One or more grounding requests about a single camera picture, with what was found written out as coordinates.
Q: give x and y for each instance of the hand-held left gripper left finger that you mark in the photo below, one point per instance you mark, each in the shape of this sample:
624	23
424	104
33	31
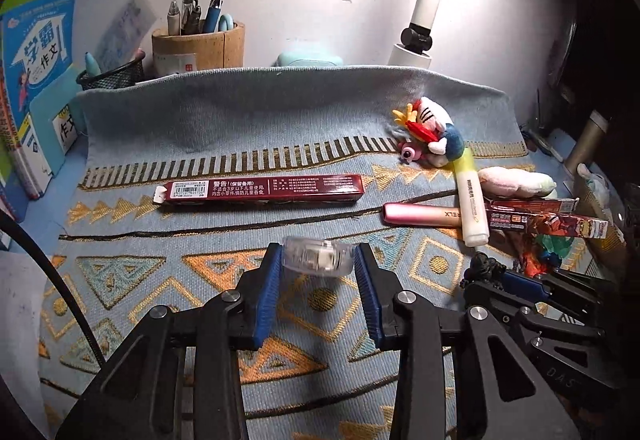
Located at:
265	300

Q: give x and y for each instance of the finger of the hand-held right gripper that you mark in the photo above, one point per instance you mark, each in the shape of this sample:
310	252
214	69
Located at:
560	320
525	285

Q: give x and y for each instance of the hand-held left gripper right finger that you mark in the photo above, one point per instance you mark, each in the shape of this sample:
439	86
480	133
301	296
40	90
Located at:
370	300

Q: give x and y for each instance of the clear plastic correction tape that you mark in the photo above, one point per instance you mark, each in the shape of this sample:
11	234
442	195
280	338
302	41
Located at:
312	257

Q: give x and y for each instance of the golden woven basket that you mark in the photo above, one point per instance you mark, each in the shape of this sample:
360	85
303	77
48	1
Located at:
607	240

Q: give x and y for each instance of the pink and gold vape pen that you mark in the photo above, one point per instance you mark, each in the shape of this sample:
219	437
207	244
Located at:
420	215

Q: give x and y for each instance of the blue grey plush toy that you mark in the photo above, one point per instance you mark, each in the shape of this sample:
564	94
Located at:
592	177

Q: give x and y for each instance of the orange toy figure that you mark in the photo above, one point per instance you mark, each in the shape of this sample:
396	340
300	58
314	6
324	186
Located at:
532	265

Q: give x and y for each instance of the green translucent figure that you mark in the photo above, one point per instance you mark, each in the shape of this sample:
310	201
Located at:
555	247

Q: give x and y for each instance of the long orange anime box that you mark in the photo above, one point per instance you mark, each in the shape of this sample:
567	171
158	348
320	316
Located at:
550	223

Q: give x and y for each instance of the long red anime card box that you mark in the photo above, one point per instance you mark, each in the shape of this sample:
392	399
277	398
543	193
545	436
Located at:
530	206

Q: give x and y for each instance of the blue patterned woven mat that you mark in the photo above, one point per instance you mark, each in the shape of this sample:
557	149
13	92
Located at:
200	240

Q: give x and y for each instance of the white and yellow highlighter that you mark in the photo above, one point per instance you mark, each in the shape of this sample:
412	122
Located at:
472	210

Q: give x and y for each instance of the pastel plush caterpillar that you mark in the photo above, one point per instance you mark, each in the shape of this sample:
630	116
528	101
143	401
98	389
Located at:
510	182

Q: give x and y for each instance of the dark red long box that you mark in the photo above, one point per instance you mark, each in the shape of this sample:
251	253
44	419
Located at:
265	190

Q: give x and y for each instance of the pink and red plush bird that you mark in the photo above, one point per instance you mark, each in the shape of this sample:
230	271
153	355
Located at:
411	152

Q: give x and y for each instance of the golden thermos bottle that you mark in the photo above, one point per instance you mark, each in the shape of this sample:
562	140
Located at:
587	145

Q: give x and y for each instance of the white and blue plush cat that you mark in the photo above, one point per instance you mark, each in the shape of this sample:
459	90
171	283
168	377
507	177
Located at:
452	137

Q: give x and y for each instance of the blue desk pad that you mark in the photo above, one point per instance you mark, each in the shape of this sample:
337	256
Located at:
65	175

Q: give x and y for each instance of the mint green case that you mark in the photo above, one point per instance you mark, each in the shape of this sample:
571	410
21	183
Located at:
310	58

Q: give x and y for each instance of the white paper sheet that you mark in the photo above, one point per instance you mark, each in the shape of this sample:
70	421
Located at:
20	320

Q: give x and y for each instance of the wooden pen holder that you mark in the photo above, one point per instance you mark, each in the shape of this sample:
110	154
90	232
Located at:
200	50

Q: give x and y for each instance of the black mesh pen holder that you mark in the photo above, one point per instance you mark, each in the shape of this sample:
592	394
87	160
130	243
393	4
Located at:
112	72

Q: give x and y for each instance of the dark monitor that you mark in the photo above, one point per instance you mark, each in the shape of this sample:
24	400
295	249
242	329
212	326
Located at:
600	20

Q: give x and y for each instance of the teal labelled folder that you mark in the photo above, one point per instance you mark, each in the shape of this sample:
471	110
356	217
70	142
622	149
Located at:
55	120

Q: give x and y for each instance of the translucent plastic sleeve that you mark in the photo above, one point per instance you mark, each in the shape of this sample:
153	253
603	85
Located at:
125	25

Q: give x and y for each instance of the blue exercise book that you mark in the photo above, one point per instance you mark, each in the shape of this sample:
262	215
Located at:
40	55

